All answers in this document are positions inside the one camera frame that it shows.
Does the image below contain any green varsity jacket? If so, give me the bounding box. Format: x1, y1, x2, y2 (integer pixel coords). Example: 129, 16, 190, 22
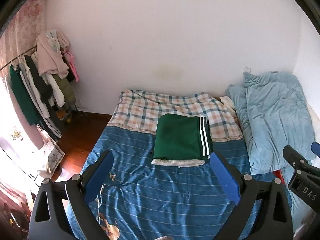
151, 114, 213, 168

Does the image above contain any light blue quilt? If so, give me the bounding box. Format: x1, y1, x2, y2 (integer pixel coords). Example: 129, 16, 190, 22
224, 71, 317, 230

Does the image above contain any embroidered floor mat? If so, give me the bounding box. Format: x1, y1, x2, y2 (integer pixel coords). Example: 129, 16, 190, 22
37, 139, 65, 178

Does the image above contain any blue striped bed sheet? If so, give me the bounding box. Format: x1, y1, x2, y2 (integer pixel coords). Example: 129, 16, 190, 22
67, 126, 293, 240

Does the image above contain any plaid checkered bed cover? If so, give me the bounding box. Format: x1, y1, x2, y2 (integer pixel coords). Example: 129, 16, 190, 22
108, 90, 243, 142

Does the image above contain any pink floral curtain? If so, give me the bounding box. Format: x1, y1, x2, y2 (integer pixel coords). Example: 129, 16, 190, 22
0, 0, 48, 66

